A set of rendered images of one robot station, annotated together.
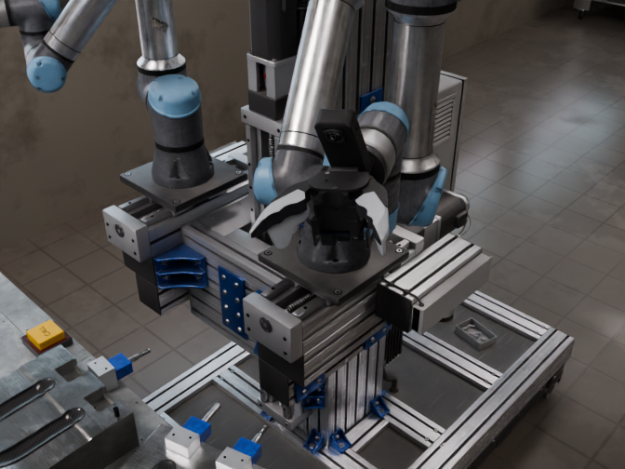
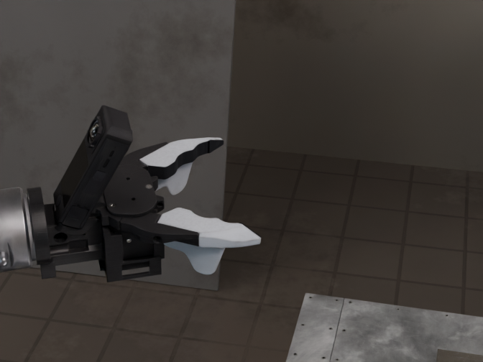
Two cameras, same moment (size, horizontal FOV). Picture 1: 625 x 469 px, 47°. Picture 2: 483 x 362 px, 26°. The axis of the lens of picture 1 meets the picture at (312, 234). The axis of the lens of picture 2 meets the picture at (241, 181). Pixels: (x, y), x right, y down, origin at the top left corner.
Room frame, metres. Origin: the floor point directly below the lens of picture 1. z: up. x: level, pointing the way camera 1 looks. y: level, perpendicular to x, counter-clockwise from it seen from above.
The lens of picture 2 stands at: (1.09, 0.72, 1.98)
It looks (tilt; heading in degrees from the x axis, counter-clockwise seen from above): 32 degrees down; 238
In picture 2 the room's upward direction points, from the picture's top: straight up
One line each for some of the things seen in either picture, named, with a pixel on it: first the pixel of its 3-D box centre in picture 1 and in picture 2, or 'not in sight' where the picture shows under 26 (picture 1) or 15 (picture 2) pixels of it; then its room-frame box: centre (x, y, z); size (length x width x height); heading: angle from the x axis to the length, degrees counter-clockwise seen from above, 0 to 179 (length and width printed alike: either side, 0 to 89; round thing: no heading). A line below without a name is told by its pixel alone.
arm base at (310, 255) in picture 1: (334, 231); not in sight; (1.23, -0.04, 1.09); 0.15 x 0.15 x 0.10
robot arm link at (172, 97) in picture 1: (175, 109); not in sight; (1.57, 0.32, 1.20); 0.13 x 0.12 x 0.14; 21
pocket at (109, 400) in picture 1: (103, 405); not in sight; (0.96, 0.39, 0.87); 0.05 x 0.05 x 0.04; 45
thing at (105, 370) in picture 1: (123, 364); not in sight; (1.12, 0.40, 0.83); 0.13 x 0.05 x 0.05; 133
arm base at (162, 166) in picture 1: (180, 154); not in sight; (1.56, 0.32, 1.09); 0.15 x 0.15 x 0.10
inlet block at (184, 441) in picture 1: (198, 428); not in sight; (0.92, 0.21, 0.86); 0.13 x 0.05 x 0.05; 153
